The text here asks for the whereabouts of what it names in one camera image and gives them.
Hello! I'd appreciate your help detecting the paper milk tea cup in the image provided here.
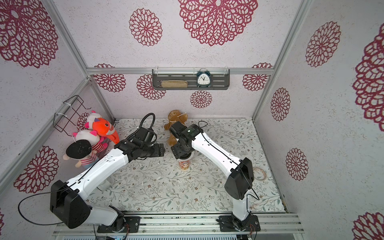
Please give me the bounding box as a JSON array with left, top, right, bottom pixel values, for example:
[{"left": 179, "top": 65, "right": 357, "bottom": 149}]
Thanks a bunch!
[{"left": 178, "top": 152, "right": 194, "bottom": 170}]

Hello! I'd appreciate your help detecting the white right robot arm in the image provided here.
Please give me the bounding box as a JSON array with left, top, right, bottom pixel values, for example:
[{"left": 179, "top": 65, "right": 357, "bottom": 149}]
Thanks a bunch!
[{"left": 170, "top": 122, "right": 261, "bottom": 232}]

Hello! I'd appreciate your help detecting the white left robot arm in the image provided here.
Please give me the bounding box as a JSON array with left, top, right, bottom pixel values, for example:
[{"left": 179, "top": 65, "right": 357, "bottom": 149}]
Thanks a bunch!
[{"left": 48, "top": 125, "right": 165, "bottom": 232}]

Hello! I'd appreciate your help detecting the brown teddy bear plush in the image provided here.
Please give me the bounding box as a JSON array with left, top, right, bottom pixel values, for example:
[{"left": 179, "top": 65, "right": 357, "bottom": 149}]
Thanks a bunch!
[{"left": 164, "top": 110, "right": 188, "bottom": 147}]

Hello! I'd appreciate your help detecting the pink white pig plush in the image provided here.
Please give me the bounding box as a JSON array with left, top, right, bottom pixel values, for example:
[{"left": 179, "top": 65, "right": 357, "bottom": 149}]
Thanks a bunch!
[{"left": 73, "top": 111, "right": 108, "bottom": 153}]

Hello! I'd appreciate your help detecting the orange fox plush toy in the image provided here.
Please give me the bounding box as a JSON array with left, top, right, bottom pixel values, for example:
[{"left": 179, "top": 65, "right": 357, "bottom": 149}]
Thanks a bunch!
[{"left": 92, "top": 118, "right": 120, "bottom": 144}]

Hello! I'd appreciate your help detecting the teal alarm clock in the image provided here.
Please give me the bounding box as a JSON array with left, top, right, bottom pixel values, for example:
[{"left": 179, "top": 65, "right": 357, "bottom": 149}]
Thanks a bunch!
[{"left": 197, "top": 71, "right": 212, "bottom": 88}]

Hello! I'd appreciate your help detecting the black-haired doll plush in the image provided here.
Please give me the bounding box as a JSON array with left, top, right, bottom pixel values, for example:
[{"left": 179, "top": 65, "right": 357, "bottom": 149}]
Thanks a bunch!
[{"left": 63, "top": 140, "right": 99, "bottom": 169}]

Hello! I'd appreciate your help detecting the roll of clear tape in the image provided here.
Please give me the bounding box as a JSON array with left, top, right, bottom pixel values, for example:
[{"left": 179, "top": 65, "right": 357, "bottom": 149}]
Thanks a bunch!
[{"left": 253, "top": 167, "right": 268, "bottom": 181}]

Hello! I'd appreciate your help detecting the grey wall shelf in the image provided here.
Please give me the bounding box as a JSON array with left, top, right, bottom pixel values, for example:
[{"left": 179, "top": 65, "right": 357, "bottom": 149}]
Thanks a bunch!
[{"left": 152, "top": 69, "right": 230, "bottom": 90}]

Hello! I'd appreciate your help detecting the black wire basket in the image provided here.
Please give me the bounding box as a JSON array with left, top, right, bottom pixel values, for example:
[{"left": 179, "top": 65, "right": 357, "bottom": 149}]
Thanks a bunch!
[{"left": 52, "top": 95, "right": 91, "bottom": 137}]

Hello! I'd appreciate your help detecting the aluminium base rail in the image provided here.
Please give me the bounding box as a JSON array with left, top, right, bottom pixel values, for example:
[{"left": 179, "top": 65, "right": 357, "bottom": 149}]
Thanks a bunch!
[{"left": 52, "top": 213, "right": 305, "bottom": 240}]

